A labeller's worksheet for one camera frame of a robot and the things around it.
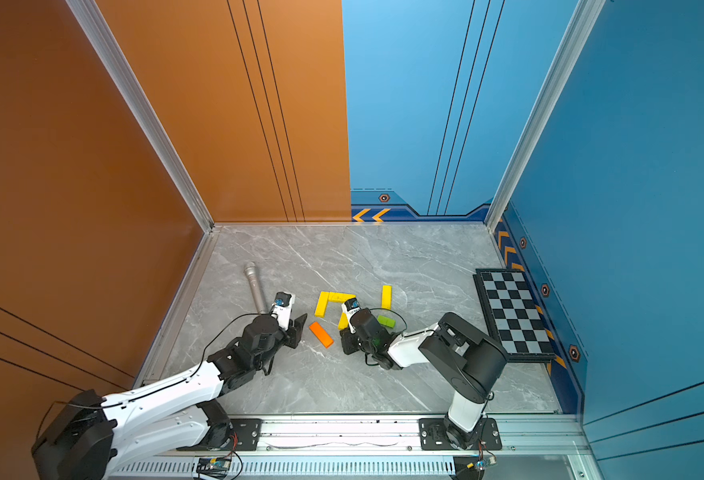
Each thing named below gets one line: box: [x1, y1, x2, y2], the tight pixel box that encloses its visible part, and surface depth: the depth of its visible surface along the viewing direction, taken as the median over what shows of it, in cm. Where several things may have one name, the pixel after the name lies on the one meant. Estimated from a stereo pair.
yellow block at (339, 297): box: [328, 291, 357, 303], surface depth 99 cm
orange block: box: [308, 321, 334, 349], surface depth 91 cm
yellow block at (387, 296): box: [381, 285, 393, 310], surface depth 100 cm
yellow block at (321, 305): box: [314, 291, 329, 318], surface depth 98 cm
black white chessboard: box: [473, 268, 556, 363], surface depth 96 cm
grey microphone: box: [244, 262, 266, 315], surface depth 102 cm
